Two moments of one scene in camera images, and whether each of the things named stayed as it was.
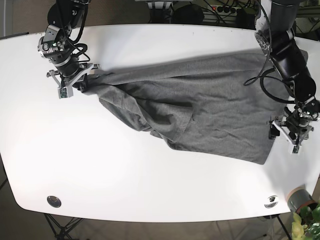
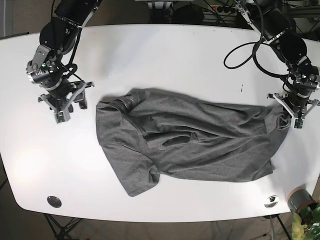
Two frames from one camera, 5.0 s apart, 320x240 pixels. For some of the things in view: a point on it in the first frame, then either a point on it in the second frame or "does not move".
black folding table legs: (61, 232) does not move
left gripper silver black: (293, 147) to (296, 106)
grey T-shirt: (221, 105) to (150, 134)
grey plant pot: (299, 198) does not move
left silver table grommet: (54, 201) does not move
